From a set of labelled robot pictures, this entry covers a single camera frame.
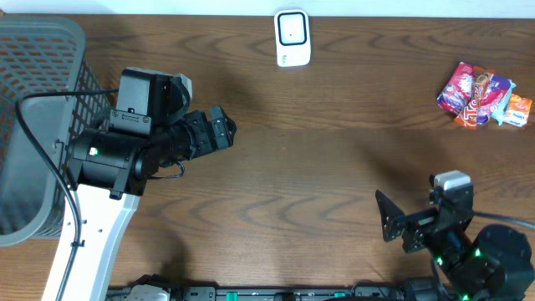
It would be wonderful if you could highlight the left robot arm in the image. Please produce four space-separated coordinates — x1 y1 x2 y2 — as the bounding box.
43 68 237 300

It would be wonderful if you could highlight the purple snack packet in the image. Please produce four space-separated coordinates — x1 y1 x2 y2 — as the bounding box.
436 61 513 126

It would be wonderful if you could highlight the small orange white box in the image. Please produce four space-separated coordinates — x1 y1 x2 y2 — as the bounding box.
503 94 532 127

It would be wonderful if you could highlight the teal snack packet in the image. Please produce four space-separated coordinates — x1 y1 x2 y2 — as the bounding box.
492 80 516 125

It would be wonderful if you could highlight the white barcode scanner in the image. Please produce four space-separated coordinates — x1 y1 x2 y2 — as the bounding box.
273 9 312 68

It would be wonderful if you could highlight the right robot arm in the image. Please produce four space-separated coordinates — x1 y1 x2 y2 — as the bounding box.
375 184 534 300

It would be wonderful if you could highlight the grey plastic mesh basket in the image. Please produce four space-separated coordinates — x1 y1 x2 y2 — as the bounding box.
1 16 110 247

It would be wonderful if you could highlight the orange chocolate bar wrapper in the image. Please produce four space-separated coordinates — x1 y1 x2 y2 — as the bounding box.
454 67 494 130

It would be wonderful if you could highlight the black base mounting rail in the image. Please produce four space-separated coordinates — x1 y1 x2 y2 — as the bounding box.
106 285 461 301

